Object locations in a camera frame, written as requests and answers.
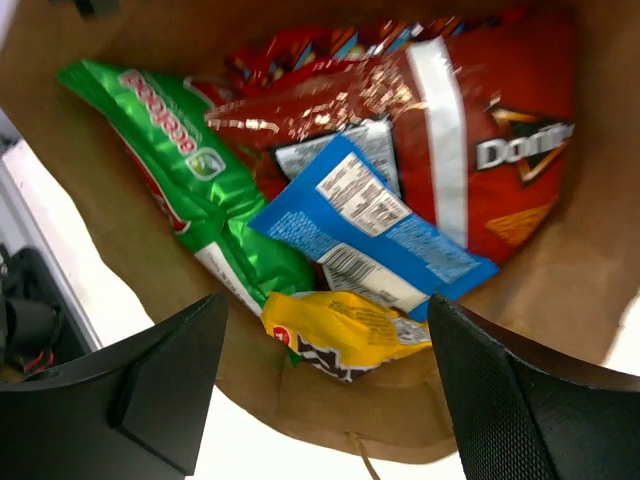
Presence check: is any red patterned snack bag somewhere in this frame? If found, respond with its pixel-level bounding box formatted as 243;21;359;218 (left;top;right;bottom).
183;7;528;107

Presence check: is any green snack bag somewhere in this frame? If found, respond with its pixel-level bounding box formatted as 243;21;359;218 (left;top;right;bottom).
57;59;316;314

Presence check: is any red Doritos chip bag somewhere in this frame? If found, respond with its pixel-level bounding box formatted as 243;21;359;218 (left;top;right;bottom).
205;17;576;263

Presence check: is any blue snack bar wrapper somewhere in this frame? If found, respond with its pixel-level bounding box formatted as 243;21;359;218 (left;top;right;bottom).
250;135;499;321

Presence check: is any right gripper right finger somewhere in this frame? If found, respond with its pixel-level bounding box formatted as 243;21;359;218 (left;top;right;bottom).
428;295;639;479

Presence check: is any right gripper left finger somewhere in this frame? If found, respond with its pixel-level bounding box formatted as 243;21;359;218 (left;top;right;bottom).
1;293;228;479

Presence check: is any yellow M&M's candy packet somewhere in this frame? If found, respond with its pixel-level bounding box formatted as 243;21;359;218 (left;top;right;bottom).
261;291;432;383

